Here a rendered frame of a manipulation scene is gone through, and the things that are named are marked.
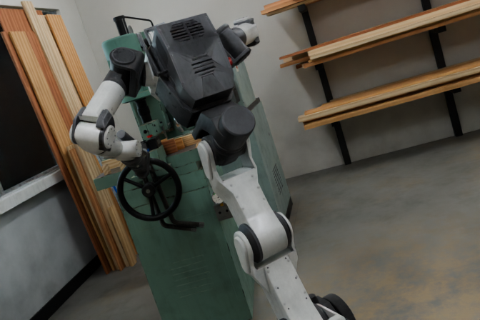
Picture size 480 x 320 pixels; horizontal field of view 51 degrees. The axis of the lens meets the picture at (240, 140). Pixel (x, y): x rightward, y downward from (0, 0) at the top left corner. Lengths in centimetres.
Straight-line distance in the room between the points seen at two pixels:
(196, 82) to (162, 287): 123
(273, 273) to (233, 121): 55
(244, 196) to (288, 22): 311
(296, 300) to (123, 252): 235
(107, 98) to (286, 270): 85
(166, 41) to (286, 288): 93
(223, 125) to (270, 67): 315
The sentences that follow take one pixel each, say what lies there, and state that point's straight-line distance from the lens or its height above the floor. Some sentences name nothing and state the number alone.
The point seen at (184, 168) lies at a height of 82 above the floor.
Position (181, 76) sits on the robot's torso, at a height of 123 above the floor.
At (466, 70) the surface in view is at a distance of 434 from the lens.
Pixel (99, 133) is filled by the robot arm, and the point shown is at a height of 114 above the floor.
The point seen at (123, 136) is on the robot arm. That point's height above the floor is 109.
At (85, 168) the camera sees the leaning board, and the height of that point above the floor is 81.
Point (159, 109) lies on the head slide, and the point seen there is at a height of 111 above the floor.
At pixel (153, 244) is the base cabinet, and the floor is 51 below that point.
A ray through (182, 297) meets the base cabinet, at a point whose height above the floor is 21.
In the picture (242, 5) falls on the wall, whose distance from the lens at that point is 474.
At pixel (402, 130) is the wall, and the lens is 480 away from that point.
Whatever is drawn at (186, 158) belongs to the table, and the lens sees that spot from 236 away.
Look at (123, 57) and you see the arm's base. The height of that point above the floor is 136.
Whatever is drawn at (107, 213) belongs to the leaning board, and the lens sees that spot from 391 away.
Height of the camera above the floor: 123
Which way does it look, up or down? 9 degrees down
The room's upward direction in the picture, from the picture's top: 18 degrees counter-clockwise
